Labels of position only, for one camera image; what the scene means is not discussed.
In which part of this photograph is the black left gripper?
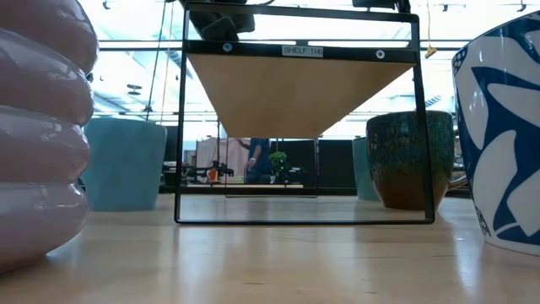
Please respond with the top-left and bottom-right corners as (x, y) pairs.
(179, 0), (257, 42)

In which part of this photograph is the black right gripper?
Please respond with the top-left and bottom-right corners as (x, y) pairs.
(352, 0), (411, 13)

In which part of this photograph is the dark speckled mug brown inside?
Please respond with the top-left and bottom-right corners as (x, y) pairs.
(365, 110), (469, 211)

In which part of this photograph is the white ceramic mug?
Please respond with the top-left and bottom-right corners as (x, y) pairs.
(352, 137), (381, 203)

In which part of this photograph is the blue white floral mug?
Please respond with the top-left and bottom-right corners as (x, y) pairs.
(451, 10), (540, 258)

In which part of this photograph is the light blue ceramic mug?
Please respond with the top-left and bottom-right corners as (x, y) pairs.
(79, 117), (169, 212)

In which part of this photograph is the white shelf label sticker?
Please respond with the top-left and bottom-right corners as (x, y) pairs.
(281, 45), (325, 58)

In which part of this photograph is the wooden board box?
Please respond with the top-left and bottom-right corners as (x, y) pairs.
(174, 0), (436, 225)

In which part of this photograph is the beige panel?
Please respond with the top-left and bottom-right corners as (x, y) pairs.
(195, 136), (251, 183)

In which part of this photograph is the black monitor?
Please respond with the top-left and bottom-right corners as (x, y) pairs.
(163, 125), (179, 164)

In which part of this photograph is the person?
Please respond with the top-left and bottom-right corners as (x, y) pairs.
(235, 138), (272, 185)

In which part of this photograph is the green potted plant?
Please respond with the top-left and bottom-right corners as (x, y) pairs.
(268, 150), (292, 185)

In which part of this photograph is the black partition screen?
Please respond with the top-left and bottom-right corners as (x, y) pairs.
(269, 138), (358, 190)

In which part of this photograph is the ribbed mauve mug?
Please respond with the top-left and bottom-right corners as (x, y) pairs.
(0, 0), (100, 275)

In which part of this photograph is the hanging yellow cable with plug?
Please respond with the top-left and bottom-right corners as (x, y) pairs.
(424, 0), (439, 59)

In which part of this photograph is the hanging thin pale cable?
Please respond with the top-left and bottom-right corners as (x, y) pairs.
(159, 0), (176, 124)

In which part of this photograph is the hanging dark cable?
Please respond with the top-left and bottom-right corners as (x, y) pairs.
(144, 0), (168, 123)

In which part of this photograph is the black aluminium table frame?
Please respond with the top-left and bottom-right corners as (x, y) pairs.
(159, 185), (472, 198)

